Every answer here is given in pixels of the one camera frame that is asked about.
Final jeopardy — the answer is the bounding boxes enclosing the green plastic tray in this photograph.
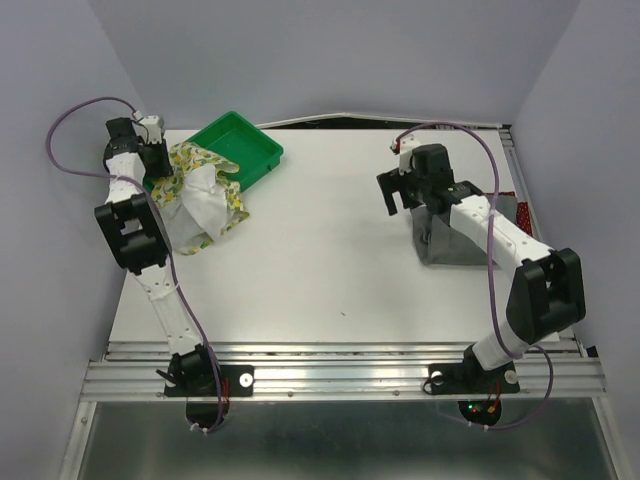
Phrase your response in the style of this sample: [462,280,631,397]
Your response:
[165,111,284,193]

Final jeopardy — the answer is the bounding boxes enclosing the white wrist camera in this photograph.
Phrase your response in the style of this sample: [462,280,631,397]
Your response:
[134,112,165,145]
[390,134,421,175]

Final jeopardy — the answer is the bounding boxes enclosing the aluminium frame rail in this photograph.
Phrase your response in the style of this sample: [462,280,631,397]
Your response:
[80,340,607,403]

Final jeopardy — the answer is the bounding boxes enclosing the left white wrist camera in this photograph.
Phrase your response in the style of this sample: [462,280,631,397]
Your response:
[134,112,165,145]

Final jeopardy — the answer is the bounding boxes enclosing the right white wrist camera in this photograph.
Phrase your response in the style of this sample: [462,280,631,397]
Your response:
[390,134,421,175]

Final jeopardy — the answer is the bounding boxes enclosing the grey skirt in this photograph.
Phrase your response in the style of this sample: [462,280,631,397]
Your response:
[410,206,487,266]

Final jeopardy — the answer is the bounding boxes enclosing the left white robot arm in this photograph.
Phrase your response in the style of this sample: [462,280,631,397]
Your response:
[94,113,223,397]

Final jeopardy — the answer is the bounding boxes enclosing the red polka dot skirt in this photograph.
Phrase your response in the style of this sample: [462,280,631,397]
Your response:
[497,191,533,236]

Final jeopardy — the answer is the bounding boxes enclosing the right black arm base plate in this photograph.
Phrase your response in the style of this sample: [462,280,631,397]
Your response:
[422,363,520,396]

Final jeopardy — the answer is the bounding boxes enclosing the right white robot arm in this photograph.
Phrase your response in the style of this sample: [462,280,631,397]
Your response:
[377,139,586,396]

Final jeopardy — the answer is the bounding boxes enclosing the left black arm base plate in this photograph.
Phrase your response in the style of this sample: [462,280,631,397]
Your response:
[163,364,255,398]

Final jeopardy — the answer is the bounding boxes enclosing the yellow lemon print skirt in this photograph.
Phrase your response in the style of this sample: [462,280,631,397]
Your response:
[150,142,249,256]

